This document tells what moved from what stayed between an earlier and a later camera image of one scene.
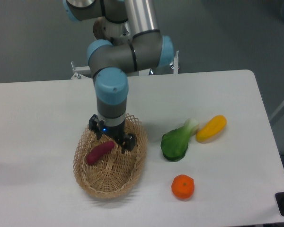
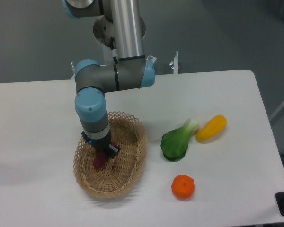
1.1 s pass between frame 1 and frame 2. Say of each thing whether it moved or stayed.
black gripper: moved
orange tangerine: stayed
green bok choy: stayed
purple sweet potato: moved
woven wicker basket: stayed
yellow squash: stayed
